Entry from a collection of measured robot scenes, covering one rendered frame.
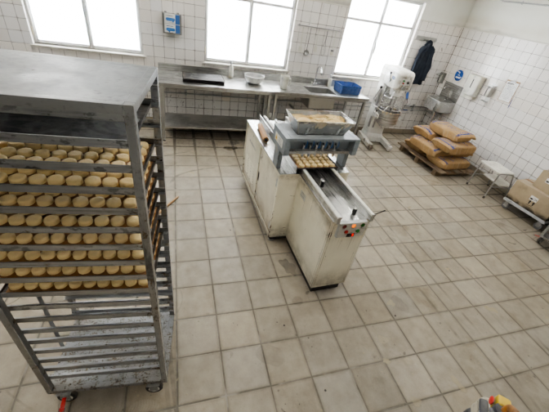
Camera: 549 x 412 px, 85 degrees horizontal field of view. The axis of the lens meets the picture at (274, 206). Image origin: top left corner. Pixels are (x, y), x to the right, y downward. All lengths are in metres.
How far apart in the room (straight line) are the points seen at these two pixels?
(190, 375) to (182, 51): 4.49
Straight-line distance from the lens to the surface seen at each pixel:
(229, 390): 2.33
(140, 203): 1.16
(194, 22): 5.37
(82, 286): 1.64
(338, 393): 2.46
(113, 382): 2.26
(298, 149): 2.71
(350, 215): 2.39
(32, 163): 1.22
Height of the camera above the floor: 2.15
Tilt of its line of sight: 35 degrees down
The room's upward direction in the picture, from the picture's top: 11 degrees clockwise
